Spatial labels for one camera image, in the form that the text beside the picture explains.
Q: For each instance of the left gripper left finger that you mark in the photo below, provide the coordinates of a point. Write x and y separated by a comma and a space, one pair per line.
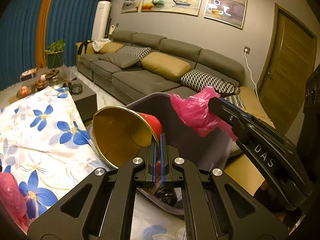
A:
100, 206

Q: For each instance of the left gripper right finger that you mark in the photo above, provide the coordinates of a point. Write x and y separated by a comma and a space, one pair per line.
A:
214, 205

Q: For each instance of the large black plastic bag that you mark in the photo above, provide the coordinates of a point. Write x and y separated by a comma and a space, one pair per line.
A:
171, 197

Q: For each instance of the red gold paper cup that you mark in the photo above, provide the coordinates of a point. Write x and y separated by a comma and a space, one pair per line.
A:
119, 133

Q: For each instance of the magenta plastic bag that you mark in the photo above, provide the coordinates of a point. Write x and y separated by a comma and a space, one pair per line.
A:
194, 112

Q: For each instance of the grey plastic trash bin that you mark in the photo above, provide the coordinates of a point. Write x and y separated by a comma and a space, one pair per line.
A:
211, 151

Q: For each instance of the large mustard corner cushion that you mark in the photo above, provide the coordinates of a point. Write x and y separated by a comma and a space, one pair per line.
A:
241, 169

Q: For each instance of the blue floral tablecloth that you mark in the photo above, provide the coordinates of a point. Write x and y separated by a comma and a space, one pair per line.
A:
46, 147

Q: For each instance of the pink translucent plastic bag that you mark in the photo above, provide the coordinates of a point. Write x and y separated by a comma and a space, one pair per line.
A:
13, 201

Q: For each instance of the wooden door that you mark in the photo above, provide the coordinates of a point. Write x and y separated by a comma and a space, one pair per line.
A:
290, 61

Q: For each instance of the dark coffee table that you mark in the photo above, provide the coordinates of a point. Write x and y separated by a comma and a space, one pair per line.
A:
65, 83

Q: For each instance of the patterned cushion near bin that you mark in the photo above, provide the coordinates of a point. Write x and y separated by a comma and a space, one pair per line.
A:
198, 80

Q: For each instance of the glass fruit bowl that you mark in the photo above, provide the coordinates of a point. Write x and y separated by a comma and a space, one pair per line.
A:
23, 92

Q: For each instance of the grey sectional sofa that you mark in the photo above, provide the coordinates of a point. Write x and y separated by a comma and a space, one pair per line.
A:
133, 83

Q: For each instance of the grey cushion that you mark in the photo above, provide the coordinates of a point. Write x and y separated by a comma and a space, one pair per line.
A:
120, 60

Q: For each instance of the mustard cushion near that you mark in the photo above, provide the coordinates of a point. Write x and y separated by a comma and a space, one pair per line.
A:
168, 67

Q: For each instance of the gift box on table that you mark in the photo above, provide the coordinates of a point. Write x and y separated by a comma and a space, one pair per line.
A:
28, 74

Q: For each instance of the black white patterned cushion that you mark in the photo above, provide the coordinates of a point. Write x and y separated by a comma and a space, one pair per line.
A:
140, 52

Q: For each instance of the mustard cushion far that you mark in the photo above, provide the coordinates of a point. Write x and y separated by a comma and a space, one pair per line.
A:
111, 47

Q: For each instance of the green potted plant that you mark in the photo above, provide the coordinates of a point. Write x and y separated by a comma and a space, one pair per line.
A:
54, 54

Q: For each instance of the white clothes on sofa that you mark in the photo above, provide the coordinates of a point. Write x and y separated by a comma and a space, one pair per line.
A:
98, 44

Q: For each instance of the purple sky painting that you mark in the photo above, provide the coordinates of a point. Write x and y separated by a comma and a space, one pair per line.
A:
231, 12

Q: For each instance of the orange curtain strip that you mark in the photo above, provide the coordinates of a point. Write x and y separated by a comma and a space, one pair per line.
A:
40, 42

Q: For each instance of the white standing air conditioner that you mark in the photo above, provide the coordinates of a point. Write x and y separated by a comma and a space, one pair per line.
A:
100, 20

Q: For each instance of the blue curtains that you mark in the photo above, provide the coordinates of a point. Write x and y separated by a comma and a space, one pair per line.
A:
71, 20

